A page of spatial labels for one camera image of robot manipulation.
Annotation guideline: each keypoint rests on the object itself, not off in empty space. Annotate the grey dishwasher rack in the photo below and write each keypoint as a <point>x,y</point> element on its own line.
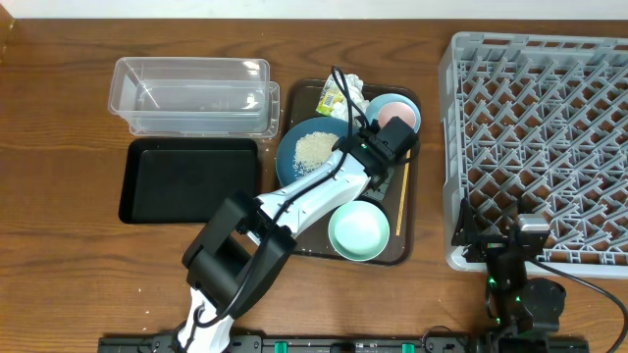
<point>540,120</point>

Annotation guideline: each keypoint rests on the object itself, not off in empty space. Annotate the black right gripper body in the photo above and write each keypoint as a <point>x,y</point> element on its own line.
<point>489,247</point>

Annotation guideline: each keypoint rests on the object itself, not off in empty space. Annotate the mint green bowl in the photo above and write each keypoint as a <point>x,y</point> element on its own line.
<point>359,231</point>

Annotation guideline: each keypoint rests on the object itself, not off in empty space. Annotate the white tissue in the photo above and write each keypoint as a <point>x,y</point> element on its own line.
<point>355,85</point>

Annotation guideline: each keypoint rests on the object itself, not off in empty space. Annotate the dark blue plate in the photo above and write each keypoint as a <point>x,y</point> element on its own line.
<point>286,169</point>

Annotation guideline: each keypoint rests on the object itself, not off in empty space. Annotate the wooden chopstick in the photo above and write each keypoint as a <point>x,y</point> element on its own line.
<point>403,191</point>

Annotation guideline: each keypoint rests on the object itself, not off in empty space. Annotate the black tray bin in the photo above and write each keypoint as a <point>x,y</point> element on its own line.
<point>183,180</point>

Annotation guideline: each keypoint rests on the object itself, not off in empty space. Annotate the pink cup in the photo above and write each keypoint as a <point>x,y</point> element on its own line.
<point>397,109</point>

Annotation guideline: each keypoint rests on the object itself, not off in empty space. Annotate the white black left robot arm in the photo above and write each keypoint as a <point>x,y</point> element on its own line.
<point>239,253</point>

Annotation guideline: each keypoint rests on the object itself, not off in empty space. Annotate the light blue bowl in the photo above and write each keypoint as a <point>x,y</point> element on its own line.
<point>377,103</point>

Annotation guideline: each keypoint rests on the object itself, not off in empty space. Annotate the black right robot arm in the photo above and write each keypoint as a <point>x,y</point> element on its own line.
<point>527,310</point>

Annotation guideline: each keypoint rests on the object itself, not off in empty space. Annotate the pile of white rice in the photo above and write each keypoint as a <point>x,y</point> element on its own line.
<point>312,150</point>

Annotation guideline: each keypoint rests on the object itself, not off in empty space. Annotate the yellow green wrapper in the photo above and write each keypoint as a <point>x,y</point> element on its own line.
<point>329,96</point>

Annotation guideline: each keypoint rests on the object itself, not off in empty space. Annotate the clear plastic bin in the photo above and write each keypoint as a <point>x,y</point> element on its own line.
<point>196,97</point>

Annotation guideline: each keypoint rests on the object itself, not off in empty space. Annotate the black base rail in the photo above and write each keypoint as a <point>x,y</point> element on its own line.
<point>165,343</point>

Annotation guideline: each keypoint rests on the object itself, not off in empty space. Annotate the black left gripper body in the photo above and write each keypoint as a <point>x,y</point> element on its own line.
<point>387,174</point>

